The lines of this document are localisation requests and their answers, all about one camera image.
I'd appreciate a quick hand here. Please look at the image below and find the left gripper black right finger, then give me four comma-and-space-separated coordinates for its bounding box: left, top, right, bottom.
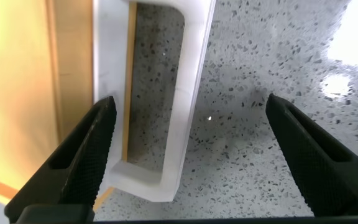
265, 93, 358, 218

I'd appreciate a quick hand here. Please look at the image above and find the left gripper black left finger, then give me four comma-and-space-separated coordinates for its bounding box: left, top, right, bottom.
4, 95, 117, 224

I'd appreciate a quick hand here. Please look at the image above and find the yellow drawer with white handle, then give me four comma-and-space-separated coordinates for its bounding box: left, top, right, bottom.
53, 0, 218, 213

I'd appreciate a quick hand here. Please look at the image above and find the yellow drawer cabinet housing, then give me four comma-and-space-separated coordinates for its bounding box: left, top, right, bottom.
0, 0, 58, 206

